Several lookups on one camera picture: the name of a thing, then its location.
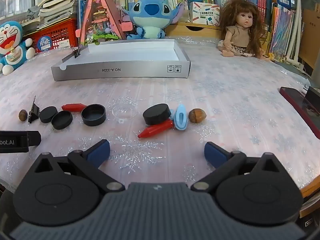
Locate black box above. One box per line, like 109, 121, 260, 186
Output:
304, 86, 320, 115

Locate brown cardboard box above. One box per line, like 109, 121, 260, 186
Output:
299, 9, 320, 70

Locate blue alien plush toy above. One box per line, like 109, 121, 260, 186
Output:
122, 0, 185, 40

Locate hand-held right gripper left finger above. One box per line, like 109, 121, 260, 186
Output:
30, 139, 125, 193

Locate red crayon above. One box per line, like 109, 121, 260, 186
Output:
62, 103, 87, 112
138, 119, 175, 139

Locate blue cat plush toy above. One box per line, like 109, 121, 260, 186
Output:
0, 21, 35, 75

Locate row of thin colourful books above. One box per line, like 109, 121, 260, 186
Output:
257, 0, 306, 61

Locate white label printer box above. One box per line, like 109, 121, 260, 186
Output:
189, 2, 221, 26

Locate black round container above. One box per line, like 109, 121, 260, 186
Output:
81, 104, 106, 127

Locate large brown acorn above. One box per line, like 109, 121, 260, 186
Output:
188, 108, 207, 124

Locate grey cardboard box tray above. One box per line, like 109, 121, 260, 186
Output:
51, 39, 191, 82

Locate pink triangular house model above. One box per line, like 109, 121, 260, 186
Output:
76, 0, 133, 47

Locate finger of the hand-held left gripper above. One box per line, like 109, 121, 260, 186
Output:
0, 131, 42, 146

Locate clear plastic dome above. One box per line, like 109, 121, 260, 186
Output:
112, 104, 137, 125

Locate brown haired baby doll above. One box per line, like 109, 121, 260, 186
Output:
217, 0, 270, 59

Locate black round puck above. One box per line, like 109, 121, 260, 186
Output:
143, 103, 172, 126

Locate black binder clip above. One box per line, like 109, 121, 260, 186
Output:
71, 44, 83, 58
28, 96, 40, 123

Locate light blue clip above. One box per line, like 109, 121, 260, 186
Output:
173, 103, 188, 131

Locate black round lid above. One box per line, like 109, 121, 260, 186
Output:
51, 110, 73, 130
39, 106, 58, 123

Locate wooden drawer box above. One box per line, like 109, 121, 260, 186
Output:
166, 21, 223, 40

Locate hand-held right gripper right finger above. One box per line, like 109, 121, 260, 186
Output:
191, 142, 288, 192

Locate red plastic basket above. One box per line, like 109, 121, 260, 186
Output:
24, 19, 79, 53

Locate red phone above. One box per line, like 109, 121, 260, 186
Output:
279, 87, 320, 139

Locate white pipe stand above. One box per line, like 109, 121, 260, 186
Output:
282, 0, 305, 67

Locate stack of paper books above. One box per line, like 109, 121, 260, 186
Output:
22, 0, 80, 28

